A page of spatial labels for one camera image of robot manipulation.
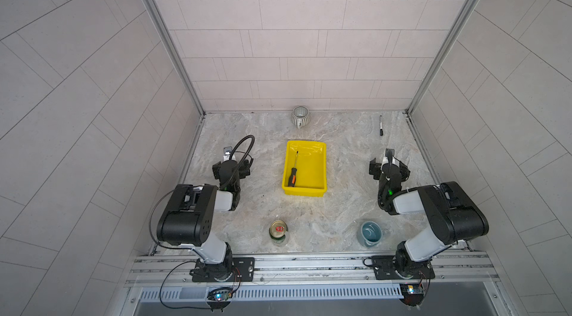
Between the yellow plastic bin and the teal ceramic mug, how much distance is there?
19 cm

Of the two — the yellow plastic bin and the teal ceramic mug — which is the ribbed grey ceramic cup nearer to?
the yellow plastic bin

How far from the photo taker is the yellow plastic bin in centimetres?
88

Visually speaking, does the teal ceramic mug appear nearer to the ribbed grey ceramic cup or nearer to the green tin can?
the green tin can

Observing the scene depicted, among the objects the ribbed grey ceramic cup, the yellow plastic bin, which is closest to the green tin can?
the yellow plastic bin

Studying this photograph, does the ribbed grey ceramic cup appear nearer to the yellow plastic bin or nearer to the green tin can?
the yellow plastic bin

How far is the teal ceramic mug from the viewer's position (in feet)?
2.42
